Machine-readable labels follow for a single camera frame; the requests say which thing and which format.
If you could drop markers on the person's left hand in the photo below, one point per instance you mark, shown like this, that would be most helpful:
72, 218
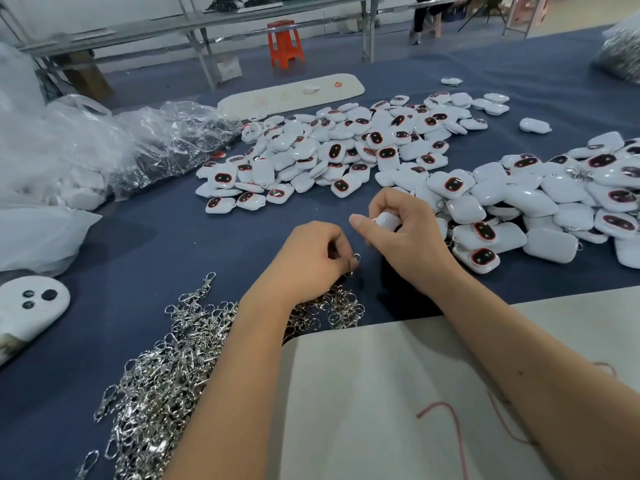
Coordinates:
295, 267

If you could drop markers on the person's right hand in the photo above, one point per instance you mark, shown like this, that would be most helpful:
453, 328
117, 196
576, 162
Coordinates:
415, 244

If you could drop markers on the person's right thumb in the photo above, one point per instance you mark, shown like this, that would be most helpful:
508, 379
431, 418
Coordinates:
370, 230

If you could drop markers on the person's left thumb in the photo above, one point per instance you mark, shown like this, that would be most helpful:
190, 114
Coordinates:
339, 274

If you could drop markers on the white robot-face charm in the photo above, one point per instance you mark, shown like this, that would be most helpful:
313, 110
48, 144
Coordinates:
388, 221

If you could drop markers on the silver metal clasp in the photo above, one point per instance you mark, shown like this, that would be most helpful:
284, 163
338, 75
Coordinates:
356, 258

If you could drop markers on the person's right forearm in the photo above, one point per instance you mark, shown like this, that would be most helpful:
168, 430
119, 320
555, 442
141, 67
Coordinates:
530, 374

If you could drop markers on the person's left forearm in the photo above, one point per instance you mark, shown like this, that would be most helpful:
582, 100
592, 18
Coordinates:
235, 389

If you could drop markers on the pile of white charms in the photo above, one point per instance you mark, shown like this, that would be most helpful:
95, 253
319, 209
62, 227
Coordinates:
540, 199
345, 139

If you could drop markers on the white oblong board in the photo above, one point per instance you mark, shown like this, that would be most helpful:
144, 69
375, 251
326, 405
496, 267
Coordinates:
280, 97

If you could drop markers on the single white charm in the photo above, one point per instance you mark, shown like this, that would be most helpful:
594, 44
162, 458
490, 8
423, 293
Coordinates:
535, 125
451, 81

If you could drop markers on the blue table cloth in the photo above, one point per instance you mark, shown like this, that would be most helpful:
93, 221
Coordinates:
150, 234

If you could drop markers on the heap of silver clasps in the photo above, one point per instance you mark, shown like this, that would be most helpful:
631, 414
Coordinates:
160, 374

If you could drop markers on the orange plastic stool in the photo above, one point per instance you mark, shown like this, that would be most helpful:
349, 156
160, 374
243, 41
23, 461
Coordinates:
285, 42

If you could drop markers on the small white bag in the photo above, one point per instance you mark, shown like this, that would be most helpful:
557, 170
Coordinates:
228, 67

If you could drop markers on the crumpled clear plastic bag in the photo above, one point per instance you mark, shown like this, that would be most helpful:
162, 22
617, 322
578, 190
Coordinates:
170, 139

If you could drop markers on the pink plastic stool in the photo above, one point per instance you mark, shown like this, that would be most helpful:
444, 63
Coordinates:
531, 7

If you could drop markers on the white plastic sheet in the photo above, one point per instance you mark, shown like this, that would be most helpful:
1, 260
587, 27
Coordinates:
40, 239

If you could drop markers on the clear bag of metal parts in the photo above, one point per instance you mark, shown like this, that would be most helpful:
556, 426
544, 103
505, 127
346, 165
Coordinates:
620, 49

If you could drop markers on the white oval board black dots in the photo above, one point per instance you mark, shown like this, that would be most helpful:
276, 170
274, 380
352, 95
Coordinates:
25, 314

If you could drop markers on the large clear plastic bag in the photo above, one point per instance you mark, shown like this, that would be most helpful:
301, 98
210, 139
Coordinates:
45, 149

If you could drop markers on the brown cardboard box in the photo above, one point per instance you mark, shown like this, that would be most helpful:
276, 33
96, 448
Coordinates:
87, 77

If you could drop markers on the grey metal table frame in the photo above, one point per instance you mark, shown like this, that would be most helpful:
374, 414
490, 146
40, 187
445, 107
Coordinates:
200, 24

